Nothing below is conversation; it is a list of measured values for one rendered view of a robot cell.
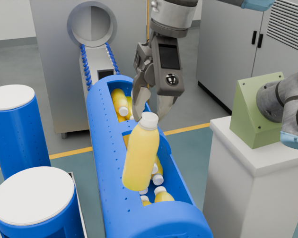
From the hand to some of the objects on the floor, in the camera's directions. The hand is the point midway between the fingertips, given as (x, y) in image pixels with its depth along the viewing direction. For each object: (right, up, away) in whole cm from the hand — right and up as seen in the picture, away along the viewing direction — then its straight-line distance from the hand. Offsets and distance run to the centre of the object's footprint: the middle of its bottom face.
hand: (149, 119), depth 68 cm
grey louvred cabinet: (+118, -6, +268) cm, 293 cm away
